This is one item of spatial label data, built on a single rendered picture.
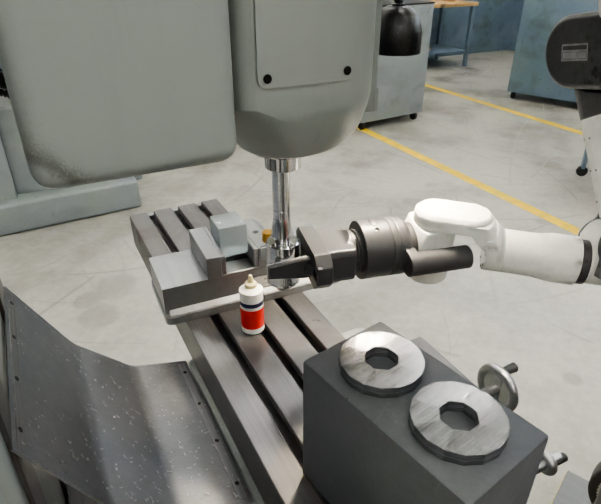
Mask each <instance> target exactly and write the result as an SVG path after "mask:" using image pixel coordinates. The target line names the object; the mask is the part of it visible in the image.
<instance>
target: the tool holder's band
mask: <svg viewBox="0 0 601 504"><path fill-rule="evenodd" d="M266 249H267V250H268V251H269V252H271V253H273V254H278V255H287V254H291V253H294V252H295V251H297V250H298V249H299V239H298V238H297V237H296V236H294V235H293V236H292V237H291V240H290V242H288V243H286V244H278V243H276V242H275V241H274V238H273V237H272V236H270V237H269V238H267V240H266Z"/></svg>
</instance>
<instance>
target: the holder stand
mask: <svg viewBox="0 0 601 504"><path fill-rule="evenodd" d="M547 442H548V435H547V434H546V433H545V432H543V431H542V430H540V429H539V428H537V427H536V426H534V425H533V424H531V423H530V422H528V421H527V420H525V419H524V418H522V417H521V416H519V415H518V414H517V413H515V412H514V411H512V410H511V409H509V408H508V407H506V406H505V405H503V404H502V403H500V402H499V401H497V400H496V399H494V398H493V397H491V396H490V395H489V394H487V393H486V392H484V391H483V390H481V389H480V388H478V387H477V386H475V385H474V384H472V383H471V382H469V381H468V380H466V379H465V378H463V377H462V376H461V375H459V374H458V373H456V372H455V371H453V370H452V369H450V368H449V367H447V366H446V365H444V364H443V363H441V362H440V361H438V360H437V359H436V358H434V357H433V356H431V355H430V354H428V353H427V352H425V351H424V350H422V349H421V348H419V347H418V346H416V345H415V344H413V343H412V342H411V341H409V340H408V339H406V338H405V337H403V336H402V335H400V334H399V333H397V332H396V331H394V330H393V329H391V328H390V327H388V326H387V325H385V324H384V323H382V322H378V323H376V324H374V325H372V326H370V327H368V328H366V329H365V330H363V331H361V332H359V333H357V334H355V335H353V336H351V337H349V338H347V339H345V340H343V341H342V342H340V343H338V344H336V345H334V346H332V347H330V348H328V349H326V350H324V351H322V352H320V353H318V354H317V355H315V356H313V357H311V358H309V359H307V360H305V361H304V363H303V474H304V475H305V476H306V477H307V478H308V480H309V481H310V482H311V483H312V484H313V485H314V486H315V487H316V489H317V490H318V491H319V492H320V493H321V494H322V495H323V496H324V497H325V499H326V500H327V501H328V502H329V503H330V504H527V501H528V498H529V495H530V492H531V489H532V486H533V483H534V480H535V477H536V474H537V471H538V468H539V465H540V462H541V459H542V456H543V453H544V450H545V447H546V444H547Z"/></svg>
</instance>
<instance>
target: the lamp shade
mask: <svg viewBox="0 0 601 504"><path fill-rule="evenodd" d="M422 35H423V31H422V25H421V20H420V15H419V13H418V12H417V11H415V10H414V9H413V8H412V7H411V6H408V5H405V3H403V4H394V3H392V5H387V6H386V7H384V8H383V9H382V16H381V30H380V44H379V55H383V56H413V55H418V54H420V53H421V44H422Z"/></svg>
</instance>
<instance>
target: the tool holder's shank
mask: <svg viewBox="0 0 601 504"><path fill-rule="evenodd" d="M272 196H273V222H272V230H271V236H272V237H273V238H274V241H275V242H276V243H278V244H286V243H288V242H290V240H291V237H292V236H293V235H294V233H293V227H292V221H291V196H290V172H289V173H276V172H272Z"/></svg>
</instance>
